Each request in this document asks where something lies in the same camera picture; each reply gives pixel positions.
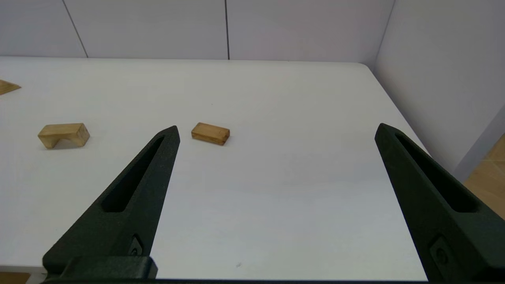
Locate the triangular wooden building block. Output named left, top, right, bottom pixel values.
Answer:
left=0, top=80, right=22, bottom=95

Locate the arched wooden building block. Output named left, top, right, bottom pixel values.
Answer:
left=38, top=123, right=90, bottom=149

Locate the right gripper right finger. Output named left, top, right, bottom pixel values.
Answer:
left=374, top=123, right=505, bottom=284

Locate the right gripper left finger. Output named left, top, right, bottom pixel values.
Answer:
left=43, top=125, right=181, bottom=278

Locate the rectangular wooden building block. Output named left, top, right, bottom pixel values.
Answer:
left=191, top=122, right=230, bottom=146

